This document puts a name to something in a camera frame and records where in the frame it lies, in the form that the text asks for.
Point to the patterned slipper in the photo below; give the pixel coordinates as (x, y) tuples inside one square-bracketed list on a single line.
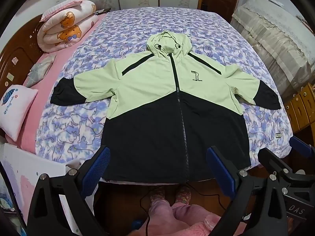
[(183, 193), (158, 194)]

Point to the person's left leg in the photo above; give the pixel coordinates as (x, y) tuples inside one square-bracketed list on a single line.
[(161, 216)]

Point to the lace covered furniture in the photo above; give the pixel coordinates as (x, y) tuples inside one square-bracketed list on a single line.
[(275, 41)]

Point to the blue floral blanket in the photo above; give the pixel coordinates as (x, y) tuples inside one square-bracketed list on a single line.
[(128, 41)]

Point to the grey patterned cushion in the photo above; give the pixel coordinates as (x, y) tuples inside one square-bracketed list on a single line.
[(40, 70)]

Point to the white bedside cabinet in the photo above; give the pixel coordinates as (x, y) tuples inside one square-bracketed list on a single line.
[(32, 177)]

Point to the person in pink pyjamas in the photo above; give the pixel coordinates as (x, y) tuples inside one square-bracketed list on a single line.
[(147, 221)]

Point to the pink bed sheet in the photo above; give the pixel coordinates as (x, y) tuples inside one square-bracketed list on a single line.
[(46, 86)]

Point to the person's leg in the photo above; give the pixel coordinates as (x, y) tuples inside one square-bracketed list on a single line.
[(194, 218), (161, 216)]

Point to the person's right leg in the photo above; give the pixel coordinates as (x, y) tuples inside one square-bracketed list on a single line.
[(194, 218)]

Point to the folded bear print quilt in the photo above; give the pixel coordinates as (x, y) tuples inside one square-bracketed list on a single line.
[(66, 27)]

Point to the yellow wooden cabinet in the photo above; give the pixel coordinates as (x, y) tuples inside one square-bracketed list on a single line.
[(301, 108)]

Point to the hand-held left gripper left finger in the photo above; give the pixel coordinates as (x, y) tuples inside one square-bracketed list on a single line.
[(99, 163)]

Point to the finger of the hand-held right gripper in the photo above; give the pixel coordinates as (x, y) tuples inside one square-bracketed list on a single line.
[(273, 159), (301, 146)]

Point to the white pillow with blue print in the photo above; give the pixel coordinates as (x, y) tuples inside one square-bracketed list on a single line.
[(17, 108)]

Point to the green and black hooded jacket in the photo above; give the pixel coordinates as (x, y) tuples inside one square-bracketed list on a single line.
[(152, 108)]

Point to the wooden headboard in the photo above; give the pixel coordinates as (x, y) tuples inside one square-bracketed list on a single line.
[(17, 51)]

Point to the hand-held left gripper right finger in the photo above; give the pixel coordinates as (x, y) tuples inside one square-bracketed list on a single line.
[(220, 170)]

